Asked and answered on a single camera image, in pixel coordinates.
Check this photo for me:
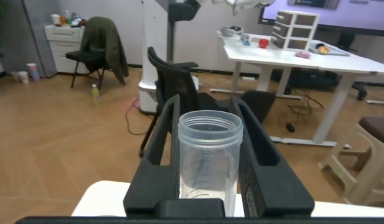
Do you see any pink paper cup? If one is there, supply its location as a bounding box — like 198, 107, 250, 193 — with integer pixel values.
26, 63, 40, 82

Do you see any black mesh office chair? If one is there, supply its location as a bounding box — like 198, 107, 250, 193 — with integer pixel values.
138, 46, 230, 158

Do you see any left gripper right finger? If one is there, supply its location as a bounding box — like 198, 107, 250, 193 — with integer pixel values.
230, 95, 316, 218

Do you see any white standing desk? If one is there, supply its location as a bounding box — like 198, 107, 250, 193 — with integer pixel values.
217, 30, 384, 147

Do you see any test tube with blue pigment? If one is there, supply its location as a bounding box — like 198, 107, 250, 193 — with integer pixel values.
177, 110, 244, 218

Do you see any white drawer cabinet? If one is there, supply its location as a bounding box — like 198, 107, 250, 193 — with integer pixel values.
44, 24, 87, 74

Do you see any white desktop drawer organizer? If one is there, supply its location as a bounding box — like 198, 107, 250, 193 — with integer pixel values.
270, 9, 321, 52

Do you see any black fabric chair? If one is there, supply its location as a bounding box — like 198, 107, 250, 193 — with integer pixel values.
240, 90, 276, 124

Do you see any gray bowl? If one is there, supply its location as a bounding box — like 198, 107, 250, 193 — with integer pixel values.
220, 26, 244, 37

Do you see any white paper cup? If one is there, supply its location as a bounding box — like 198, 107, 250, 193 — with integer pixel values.
17, 70, 30, 84

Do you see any tall gray metal cabinet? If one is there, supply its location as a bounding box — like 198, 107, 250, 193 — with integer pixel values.
22, 0, 60, 78

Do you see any white humanoid robot on column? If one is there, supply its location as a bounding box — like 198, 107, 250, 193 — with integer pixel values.
138, 0, 276, 114

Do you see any brown top plastic stool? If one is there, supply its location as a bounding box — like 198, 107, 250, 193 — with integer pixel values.
318, 116, 384, 206

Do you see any chair with green jacket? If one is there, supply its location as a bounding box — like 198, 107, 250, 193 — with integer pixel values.
80, 16, 129, 85

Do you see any green drink bottle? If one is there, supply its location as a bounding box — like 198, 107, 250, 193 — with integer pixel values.
91, 83, 101, 106

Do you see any large wall display screen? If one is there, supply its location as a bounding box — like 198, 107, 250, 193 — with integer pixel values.
258, 0, 384, 35

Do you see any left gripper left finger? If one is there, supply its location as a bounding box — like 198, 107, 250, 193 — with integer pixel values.
123, 95, 181, 218

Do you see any gray flat tray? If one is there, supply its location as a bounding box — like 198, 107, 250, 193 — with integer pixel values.
309, 42, 350, 57

